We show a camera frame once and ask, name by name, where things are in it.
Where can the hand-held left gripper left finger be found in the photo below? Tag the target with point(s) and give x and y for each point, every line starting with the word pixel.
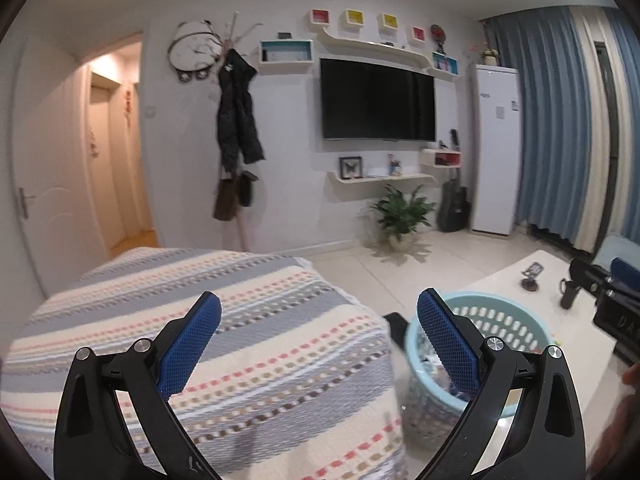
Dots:
pixel 192 340

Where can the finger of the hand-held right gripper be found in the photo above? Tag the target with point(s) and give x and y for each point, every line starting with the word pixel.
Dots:
pixel 590 276
pixel 627 271

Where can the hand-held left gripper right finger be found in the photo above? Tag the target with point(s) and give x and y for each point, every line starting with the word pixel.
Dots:
pixel 450 345

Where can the teal plastic mesh basket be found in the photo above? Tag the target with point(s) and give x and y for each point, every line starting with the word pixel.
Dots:
pixel 505 320

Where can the person's right hand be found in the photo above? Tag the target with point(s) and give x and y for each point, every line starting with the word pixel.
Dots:
pixel 625 425

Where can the light blue sofa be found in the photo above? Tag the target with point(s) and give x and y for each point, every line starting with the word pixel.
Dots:
pixel 617 247

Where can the black mug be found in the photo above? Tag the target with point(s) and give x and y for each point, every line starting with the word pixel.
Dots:
pixel 569 295

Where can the white coffee table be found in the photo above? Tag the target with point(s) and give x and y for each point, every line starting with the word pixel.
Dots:
pixel 575 330

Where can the black phone stand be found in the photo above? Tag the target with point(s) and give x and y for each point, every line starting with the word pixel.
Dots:
pixel 531 277

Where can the striped woven blanket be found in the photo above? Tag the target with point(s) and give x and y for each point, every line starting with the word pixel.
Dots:
pixel 275 360

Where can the white coat rack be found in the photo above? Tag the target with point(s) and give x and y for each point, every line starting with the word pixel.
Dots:
pixel 243 230

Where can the black guitar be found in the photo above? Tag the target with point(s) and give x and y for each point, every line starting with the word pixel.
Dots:
pixel 453 210

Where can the green potted plant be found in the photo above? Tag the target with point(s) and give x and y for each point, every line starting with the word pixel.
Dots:
pixel 400 212

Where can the brown hanging bag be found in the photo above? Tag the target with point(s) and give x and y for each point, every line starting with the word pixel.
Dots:
pixel 226 200

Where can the white standing air conditioner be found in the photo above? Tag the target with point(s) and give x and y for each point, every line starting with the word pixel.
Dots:
pixel 495 160

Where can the blue white curtain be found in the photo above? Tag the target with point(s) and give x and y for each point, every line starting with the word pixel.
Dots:
pixel 555 125

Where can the black hanging bag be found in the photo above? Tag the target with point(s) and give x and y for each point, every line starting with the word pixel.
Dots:
pixel 246 190

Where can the hallway door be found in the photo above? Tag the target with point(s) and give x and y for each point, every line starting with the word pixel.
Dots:
pixel 127 185

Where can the short curved white shelf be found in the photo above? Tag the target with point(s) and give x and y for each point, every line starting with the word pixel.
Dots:
pixel 380 180

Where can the white red box shelf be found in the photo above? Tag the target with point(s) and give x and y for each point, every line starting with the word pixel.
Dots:
pixel 440 159

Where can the pen holder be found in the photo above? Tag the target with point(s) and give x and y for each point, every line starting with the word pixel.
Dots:
pixel 394 166

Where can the black figurines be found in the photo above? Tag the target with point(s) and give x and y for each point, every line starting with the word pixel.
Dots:
pixel 452 140

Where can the framed butterfly picture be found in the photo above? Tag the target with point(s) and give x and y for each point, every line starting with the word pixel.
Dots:
pixel 350 167

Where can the white door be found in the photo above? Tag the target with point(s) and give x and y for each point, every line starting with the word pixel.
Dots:
pixel 55 160

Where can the black coat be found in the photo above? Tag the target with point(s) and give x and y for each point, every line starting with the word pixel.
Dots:
pixel 237 110

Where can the hanging hallway ornament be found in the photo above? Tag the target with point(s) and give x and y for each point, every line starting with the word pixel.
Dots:
pixel 128 107

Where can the flower vase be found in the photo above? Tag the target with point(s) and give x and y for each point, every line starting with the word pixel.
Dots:
pixel 489 56

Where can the black flat television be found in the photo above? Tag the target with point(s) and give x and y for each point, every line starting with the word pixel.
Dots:
pixel 377 100

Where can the small teal box shelf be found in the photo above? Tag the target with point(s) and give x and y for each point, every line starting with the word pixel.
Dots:
pixel 445 64

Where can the round red ornament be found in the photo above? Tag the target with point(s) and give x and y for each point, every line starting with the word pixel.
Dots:
pixel 439 34

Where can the long curved white shelf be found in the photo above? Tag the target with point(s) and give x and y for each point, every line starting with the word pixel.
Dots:
pixel 380 49

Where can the panda wall clock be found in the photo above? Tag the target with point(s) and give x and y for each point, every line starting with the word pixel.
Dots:
pixel 192 52

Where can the teal box wall shelf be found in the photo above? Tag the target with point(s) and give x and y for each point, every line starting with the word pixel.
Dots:
pixel 285 66

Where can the small red wall cube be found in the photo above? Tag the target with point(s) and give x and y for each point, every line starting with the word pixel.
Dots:
pixel 418 33

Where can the yellow wall cube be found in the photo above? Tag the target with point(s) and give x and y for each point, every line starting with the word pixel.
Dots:
pixel 389 21
pixel 353 17

